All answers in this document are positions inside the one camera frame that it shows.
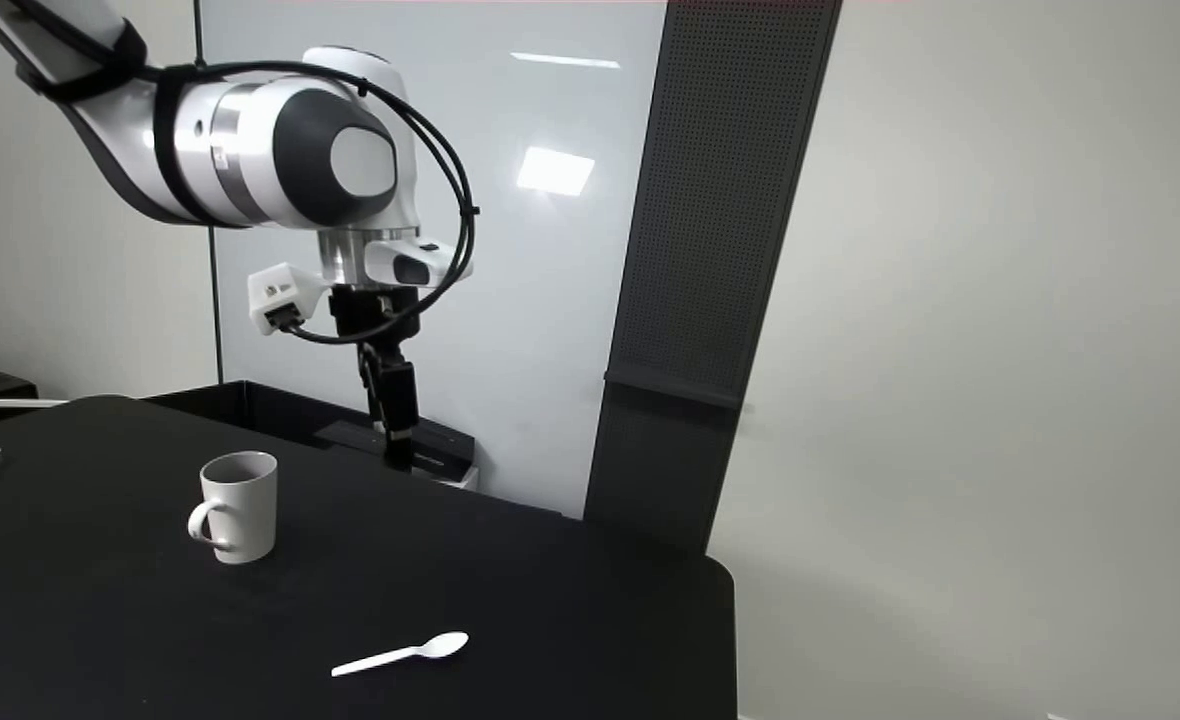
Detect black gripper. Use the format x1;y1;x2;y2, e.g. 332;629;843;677
326;283;429;443

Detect white ceramic mug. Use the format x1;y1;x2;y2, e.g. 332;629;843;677
183;448;285;567

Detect black box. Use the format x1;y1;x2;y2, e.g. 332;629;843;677
381;417;482;490

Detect whiteboard panel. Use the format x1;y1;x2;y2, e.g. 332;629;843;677
197;0;670;524

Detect dark pillar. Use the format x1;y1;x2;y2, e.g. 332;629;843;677
583;0;849;563

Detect light grey wrist camera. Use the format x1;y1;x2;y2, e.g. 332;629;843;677
244;237;454;336

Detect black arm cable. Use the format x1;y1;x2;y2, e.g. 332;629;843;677
12;51;482;353

